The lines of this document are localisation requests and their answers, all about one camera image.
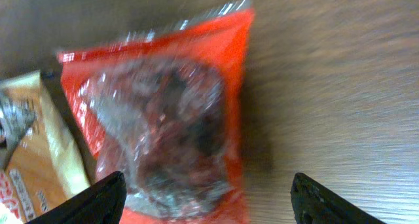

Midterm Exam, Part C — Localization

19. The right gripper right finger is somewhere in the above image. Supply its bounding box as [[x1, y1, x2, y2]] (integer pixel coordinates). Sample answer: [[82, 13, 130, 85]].
[[290, 173, 384, 224]]

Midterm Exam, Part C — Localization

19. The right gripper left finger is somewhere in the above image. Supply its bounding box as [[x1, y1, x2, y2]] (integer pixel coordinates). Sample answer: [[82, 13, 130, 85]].
[[28, 171, 127, 224]]

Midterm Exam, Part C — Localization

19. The yellow snack bag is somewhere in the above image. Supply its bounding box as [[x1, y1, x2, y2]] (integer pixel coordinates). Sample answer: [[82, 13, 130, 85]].
[[1, 71, 90, 223]]

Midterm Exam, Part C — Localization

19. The red Hacks candy bag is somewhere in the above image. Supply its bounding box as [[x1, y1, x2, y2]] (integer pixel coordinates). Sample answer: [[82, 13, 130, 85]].
[[57, 0, 255, 223]]

